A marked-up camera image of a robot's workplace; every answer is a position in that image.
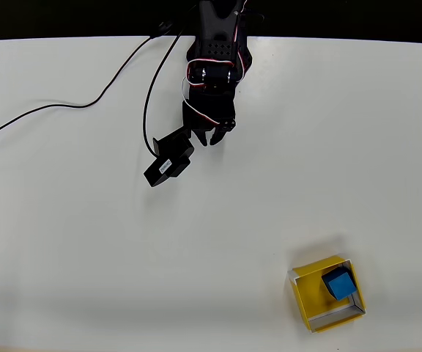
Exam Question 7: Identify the red white servo wire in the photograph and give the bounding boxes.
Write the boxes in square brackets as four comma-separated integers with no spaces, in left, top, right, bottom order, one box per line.
[180,57,235,126]
[232,0,251,45]

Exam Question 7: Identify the yellow paper box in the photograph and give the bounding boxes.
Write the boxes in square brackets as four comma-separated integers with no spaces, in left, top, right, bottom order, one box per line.
[287,255,368,334]

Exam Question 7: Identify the blue cube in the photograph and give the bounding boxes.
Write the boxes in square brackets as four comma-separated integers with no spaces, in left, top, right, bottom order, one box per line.
[321,267,358,301]

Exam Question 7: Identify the black wrist-mounted camera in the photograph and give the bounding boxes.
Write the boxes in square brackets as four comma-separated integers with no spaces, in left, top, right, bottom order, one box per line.
[143,125,196,188]

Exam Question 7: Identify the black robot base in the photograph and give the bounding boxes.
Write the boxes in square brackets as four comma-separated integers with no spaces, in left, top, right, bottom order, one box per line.
[237,34,255,84]

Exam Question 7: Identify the thin black cable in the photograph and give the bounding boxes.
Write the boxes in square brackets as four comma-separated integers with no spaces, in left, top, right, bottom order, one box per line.
[142,0,201,157]
[0,21,174,152]

